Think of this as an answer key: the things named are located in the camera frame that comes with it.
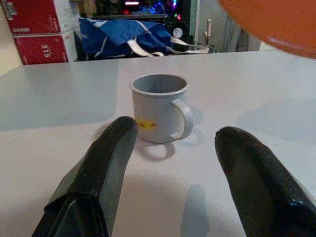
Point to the orange bowl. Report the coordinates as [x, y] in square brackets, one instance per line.
[276, 17]

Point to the large red white cardboard box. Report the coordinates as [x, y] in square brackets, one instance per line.
[34, 14]

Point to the grey mug with yellow print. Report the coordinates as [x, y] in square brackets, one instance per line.
[153, 111]

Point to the red box with number print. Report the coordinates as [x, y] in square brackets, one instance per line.
[39, 49]

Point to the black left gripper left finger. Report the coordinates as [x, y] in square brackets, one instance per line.
[98, 172]

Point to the black computer case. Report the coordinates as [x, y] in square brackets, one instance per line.
[153, 10]

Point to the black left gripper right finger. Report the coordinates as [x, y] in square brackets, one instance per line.
[261, 187]

